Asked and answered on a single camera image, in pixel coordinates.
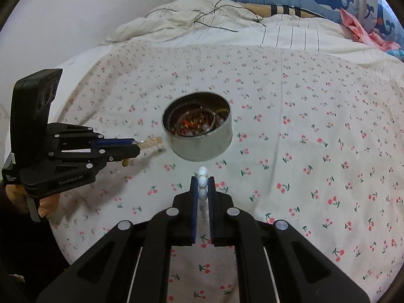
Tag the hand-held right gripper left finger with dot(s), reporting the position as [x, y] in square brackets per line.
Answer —
[193, 210]

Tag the white striped duvet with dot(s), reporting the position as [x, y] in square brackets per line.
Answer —
[299, 34]

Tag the teal cloth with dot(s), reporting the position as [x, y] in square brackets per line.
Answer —
[394, 53]

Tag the pink cloth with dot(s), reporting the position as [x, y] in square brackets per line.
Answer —
[356, 26]

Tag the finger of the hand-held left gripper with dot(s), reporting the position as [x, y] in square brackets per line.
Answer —
[126, 153]
[120, 142]

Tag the cherry print bedsheet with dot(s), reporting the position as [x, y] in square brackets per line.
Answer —
[315, 116]

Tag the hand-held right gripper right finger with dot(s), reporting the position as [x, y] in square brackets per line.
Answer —
[212, 210]

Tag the tan black striped pillow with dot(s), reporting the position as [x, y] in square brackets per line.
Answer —
[284, 9]

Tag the person's left hand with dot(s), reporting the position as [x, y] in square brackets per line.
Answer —
[49, 206]

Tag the round metal tin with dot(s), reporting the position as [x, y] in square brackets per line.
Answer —
[202, 148]

